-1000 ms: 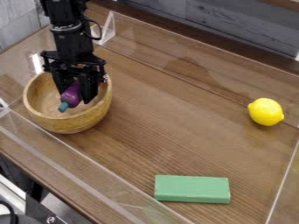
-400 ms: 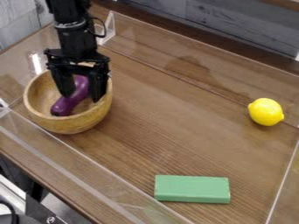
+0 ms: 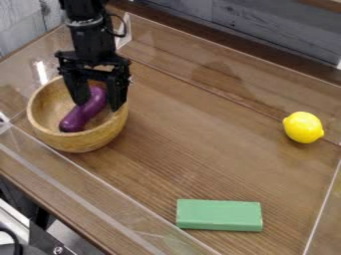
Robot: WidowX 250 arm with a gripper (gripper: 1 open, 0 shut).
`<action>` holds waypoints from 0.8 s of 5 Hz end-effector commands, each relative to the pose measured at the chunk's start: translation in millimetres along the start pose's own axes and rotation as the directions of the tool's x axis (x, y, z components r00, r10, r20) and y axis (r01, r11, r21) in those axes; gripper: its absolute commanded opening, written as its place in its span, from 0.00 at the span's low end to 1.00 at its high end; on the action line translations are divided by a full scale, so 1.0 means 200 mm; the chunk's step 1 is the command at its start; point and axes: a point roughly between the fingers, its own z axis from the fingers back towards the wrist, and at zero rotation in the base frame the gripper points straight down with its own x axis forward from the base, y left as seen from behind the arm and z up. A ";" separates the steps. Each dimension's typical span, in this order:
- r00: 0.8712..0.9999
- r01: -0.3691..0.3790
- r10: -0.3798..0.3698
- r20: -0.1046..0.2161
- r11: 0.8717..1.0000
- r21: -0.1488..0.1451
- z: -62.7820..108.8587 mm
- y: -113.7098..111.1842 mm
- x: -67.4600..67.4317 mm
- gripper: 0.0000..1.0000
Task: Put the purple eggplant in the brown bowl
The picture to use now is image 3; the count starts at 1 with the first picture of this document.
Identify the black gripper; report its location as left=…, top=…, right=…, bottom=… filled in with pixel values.
left=54, top=18, right=130, bottom=112

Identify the purple toy eggplant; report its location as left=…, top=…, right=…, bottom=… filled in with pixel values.
left=58, top=86, right=106, bottom=132

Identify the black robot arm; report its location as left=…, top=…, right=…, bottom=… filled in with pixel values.
left=54, top=0, right=130, bottom=112

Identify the brown wooden bowl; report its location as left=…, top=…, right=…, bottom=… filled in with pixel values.
left=26, top=76, right=128, bottom=152

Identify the green rectangular block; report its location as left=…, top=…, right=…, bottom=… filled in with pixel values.
left=175, top=199, right=263, bottom=232

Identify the yellow toy lemon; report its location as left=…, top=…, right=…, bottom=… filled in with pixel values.
left=282, top=112, right=324, bottom=144

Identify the clear acrylic corner bracket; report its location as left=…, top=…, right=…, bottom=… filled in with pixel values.
left=114, top=13, right=132, bottom=50

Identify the clear acrylic back wall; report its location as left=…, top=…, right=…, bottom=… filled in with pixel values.
left=121, top=13, right=341, bottom=145

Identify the clear acrylic wall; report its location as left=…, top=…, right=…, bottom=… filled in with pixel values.
left=121, top=13, right=341, bottom=145
left=0, top=114, right=220, bottom=255

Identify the clear acrylic front wall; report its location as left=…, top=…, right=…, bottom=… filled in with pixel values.
left=0, top=114, right=220, bottom=255

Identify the black cable on floor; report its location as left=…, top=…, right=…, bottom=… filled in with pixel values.
left=0, top=225, right=24, bottom=255

